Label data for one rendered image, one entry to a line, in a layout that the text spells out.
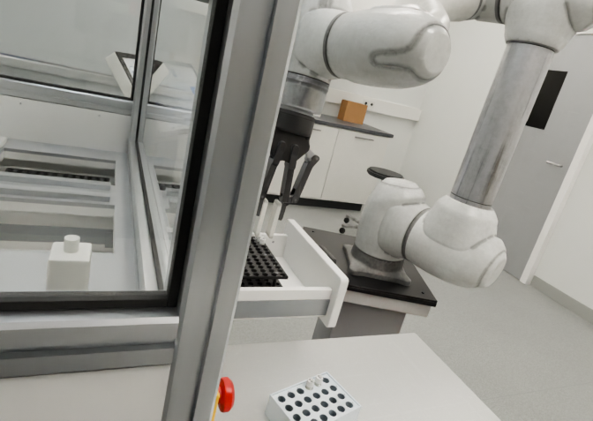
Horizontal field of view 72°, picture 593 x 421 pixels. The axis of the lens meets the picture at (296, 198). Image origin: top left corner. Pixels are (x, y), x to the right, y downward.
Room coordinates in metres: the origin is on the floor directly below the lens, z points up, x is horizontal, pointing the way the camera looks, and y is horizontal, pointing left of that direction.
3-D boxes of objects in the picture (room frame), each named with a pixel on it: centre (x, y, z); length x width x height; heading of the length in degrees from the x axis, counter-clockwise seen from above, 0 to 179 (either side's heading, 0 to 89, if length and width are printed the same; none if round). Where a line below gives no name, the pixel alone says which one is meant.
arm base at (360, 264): (1.16, -0.27, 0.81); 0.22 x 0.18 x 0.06; 4
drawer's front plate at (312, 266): (0.83, -0.06, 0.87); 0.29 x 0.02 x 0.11; 27
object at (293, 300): (0.73, 0.13, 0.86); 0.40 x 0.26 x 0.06; 117
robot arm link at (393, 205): (1.13, -0.28, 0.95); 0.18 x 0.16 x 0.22; 47
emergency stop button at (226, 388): (0.41, 0.03, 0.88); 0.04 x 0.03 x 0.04; 27
